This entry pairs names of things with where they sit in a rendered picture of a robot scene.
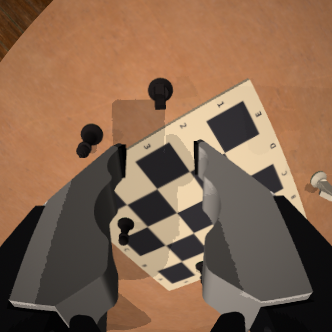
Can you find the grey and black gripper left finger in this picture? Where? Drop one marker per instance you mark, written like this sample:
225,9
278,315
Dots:
57,263

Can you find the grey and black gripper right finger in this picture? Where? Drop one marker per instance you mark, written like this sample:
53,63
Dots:
262,257

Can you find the black and cream chessboard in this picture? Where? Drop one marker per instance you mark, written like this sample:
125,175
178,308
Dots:
163,196

